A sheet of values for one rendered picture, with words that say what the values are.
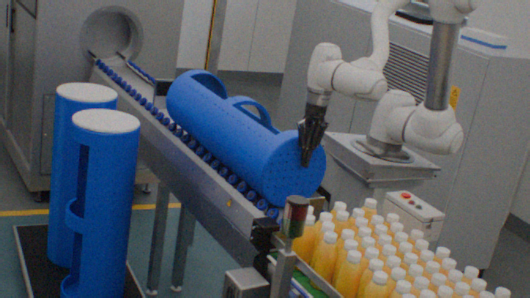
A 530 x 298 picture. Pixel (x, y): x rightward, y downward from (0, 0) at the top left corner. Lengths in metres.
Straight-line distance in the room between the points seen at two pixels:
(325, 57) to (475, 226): 2.22
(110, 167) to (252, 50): 5.28
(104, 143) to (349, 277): 1.24
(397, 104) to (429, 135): 0.20
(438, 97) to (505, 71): 1.22
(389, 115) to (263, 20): 5.17
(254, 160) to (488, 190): 2.07
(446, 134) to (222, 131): 0.89
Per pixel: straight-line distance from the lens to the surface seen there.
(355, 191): 2.86
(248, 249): 2.50
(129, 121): 2.85
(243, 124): 2.50
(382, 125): 2.83
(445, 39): 2.56
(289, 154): 2.34
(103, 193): 2.82
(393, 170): 2.77
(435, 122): 2.69
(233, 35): 7.75
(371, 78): 2.13
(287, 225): 1.76
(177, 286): 3.60
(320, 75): 2.22
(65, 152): 3.20
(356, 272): 1.94
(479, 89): 3.76
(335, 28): 4.90
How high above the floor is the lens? 1.95
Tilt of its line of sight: 20 degrees down
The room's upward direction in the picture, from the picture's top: 10 degrees clockwise
